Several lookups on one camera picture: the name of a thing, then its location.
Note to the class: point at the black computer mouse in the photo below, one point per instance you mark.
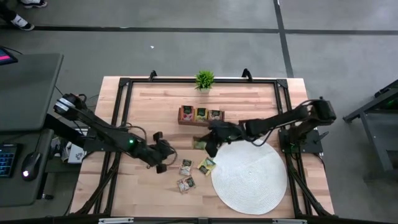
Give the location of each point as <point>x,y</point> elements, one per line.
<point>31,165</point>

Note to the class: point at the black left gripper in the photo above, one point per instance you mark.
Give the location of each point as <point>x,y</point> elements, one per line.
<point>160,152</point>

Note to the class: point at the white round woven placemat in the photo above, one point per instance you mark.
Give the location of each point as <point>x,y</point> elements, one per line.
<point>248,180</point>

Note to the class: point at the beige tea sachet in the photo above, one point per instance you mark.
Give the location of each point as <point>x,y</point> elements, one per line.
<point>186,167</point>
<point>186,184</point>
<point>215,115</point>

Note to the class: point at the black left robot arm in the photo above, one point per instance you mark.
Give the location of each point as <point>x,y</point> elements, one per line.
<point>102,128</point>

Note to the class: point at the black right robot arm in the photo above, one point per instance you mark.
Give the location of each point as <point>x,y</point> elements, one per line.
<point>280,119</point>

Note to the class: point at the green potted plant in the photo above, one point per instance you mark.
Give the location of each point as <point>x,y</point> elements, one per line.
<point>204,79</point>

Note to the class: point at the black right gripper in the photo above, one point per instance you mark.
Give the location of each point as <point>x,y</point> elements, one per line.
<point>227,132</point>

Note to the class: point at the white printed box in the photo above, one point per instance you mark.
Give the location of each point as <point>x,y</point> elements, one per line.
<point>76,154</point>

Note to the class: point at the screen with pink bar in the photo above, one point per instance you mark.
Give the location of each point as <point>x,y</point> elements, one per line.
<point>6,57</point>

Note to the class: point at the person's foot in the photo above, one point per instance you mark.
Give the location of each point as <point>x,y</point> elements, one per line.
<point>21,22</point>
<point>32,3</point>

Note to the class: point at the dark wooden tea box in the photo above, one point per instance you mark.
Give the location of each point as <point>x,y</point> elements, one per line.
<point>199,124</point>

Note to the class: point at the silver metal bracket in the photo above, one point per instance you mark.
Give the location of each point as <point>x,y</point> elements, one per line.
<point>116,220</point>
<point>289,221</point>

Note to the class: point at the grey metal stand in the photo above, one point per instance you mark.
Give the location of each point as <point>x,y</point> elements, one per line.
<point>373,140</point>

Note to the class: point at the dark silver foil packet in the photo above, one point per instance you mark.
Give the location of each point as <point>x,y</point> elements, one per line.
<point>198,144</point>

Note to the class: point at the grey side desk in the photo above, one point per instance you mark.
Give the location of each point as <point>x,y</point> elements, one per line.
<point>28,90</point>

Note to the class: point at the black frame bracket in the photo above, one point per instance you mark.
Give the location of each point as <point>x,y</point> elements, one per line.
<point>247,74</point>
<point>152,75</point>

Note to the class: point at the person's leg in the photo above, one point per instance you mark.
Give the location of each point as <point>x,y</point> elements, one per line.
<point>6,14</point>

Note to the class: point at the yellow green tea sachet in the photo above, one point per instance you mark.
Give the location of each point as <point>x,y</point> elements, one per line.
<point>201,114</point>

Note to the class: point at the blue backlit keyboard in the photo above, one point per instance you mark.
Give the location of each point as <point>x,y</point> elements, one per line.
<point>7,160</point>

